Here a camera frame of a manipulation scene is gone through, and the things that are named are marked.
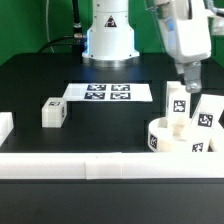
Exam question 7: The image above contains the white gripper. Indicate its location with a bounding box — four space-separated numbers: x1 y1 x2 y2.
153 0 211 93

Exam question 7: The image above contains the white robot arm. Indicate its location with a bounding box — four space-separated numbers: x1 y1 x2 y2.
82 0 211 93

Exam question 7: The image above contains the white sheet with tags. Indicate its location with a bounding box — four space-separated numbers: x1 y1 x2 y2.
63 83 153 102

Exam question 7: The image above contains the white front fence rail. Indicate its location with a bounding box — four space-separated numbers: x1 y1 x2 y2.
0 152 224 180

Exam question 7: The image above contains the white fence rail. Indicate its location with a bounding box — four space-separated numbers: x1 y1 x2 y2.
0 152 224 180
0 112 14 147

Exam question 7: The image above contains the black cable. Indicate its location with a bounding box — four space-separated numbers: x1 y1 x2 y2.
37 0 88 54

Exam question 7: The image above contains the white thin cable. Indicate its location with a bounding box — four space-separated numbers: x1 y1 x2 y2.
45 0 55 54

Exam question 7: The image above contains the white left fence rail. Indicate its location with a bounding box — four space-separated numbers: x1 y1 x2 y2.
0 112 14 147

